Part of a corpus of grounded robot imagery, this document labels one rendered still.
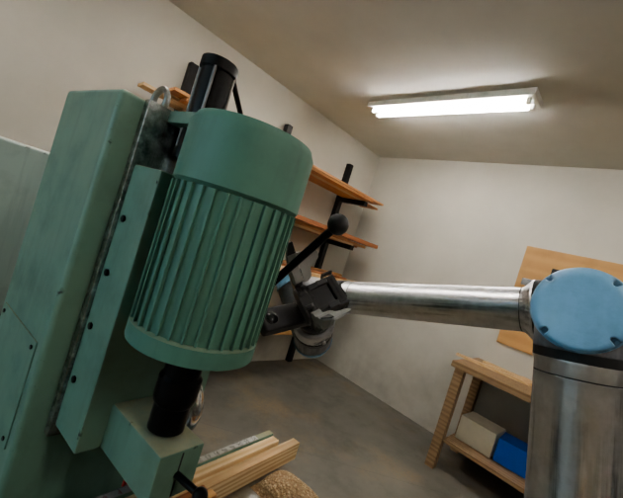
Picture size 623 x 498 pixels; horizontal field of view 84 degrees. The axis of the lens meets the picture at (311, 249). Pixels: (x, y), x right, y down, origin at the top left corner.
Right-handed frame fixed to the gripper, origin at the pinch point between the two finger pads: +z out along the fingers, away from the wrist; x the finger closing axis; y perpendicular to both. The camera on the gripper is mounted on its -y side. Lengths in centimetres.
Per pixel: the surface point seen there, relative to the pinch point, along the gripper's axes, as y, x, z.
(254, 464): -19.8, 18.2, -30.8
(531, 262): 234, -24, -213
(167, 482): -28.1, 16.2, -6.1
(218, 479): -25.6, 17.7, -24.3
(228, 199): -7.5, -5.5, 17.5
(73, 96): -23, -45, 11
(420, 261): 184, -89, -277
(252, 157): -3.3, -7.7, 20.3
